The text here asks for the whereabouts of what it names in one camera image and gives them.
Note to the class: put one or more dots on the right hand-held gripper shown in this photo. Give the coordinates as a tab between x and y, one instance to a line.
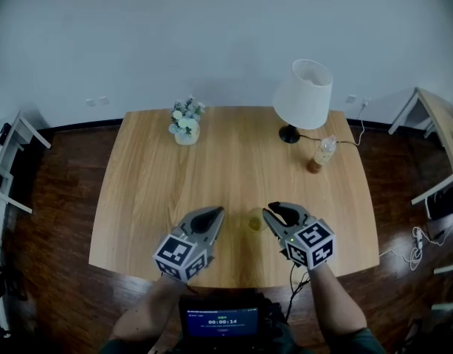
311	245

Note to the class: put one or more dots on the small brown cup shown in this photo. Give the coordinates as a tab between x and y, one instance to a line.
314	167

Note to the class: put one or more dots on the chest-worn black tablet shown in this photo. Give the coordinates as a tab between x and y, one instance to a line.
223	323

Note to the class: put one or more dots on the white pot with flowers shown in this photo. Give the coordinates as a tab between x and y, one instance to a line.
186	133

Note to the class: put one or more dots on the white shade table lamp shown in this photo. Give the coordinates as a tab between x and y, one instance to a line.
304	94

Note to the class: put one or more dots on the clear plastic bottle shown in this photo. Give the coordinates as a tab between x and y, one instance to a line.
324	151

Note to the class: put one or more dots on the wooden table white legs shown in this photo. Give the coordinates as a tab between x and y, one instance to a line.
211	168
442	120

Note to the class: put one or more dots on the white wall socket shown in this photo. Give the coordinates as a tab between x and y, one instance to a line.
104	100
90	101
366	101
351	98

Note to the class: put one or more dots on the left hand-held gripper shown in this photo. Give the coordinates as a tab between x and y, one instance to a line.
178	258

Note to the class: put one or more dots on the white power strip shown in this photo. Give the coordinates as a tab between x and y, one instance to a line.
418	235

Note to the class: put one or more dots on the person's left forearm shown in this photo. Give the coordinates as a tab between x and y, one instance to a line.
145	315

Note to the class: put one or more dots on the person's right forearm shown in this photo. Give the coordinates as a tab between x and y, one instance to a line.
337	308

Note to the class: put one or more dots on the person's grey shirt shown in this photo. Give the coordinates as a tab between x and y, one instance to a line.
359	341

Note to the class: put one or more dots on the black office chair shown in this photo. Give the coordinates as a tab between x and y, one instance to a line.
1	275

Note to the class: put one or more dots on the small black box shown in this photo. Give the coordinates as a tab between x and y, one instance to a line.
4	134

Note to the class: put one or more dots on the white desk with drawer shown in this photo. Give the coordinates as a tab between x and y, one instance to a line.
16	135

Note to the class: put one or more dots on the textured clear glass cup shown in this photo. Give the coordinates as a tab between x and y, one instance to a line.
256	222

